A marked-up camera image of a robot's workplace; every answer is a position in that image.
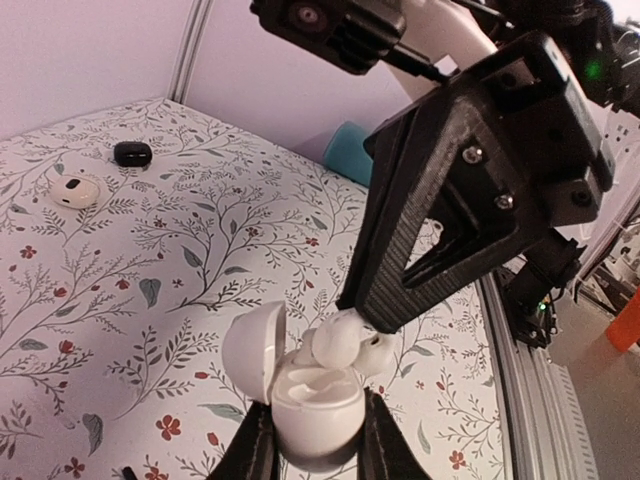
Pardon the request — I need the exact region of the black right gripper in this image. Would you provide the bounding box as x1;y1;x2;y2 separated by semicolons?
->
337;31;613;333

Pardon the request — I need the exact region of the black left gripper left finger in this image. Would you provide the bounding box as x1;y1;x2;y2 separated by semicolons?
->
209;401;280;480

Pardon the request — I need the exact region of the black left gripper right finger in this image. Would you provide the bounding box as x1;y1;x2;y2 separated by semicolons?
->
357;388;423;480

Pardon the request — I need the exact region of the white oval earbud case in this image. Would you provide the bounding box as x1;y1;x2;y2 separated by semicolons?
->
221;301;365;472

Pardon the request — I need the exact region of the white earbud partial top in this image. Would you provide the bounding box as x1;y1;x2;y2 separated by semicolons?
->
294;309;365;370

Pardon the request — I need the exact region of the cream earbud charging case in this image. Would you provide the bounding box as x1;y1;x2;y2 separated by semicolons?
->
49;175;100;210

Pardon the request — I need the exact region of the white earbud silicone tip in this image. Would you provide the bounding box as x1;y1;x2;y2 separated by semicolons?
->
353;333;396;378

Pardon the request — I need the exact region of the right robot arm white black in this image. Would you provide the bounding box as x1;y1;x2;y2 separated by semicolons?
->
336;1;639;333

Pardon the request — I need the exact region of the black closed earbud case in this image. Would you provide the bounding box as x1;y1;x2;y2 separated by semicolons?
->
113;141;153;168

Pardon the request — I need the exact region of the teal cup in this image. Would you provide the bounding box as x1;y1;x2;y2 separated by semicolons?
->
322;122;373;187

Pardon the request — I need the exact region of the black earbud lower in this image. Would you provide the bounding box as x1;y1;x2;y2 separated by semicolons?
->
121;466;138;480

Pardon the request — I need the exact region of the orange bottle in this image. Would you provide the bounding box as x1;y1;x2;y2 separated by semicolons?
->
605;290;640;353

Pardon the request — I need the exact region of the aluminium front rail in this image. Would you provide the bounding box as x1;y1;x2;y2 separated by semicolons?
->
476;275;603;480

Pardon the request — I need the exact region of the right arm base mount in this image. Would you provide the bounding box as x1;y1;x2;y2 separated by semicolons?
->
494;229;584;349

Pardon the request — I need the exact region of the right aluminium frame post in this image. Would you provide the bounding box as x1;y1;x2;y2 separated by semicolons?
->
167;0;215;104

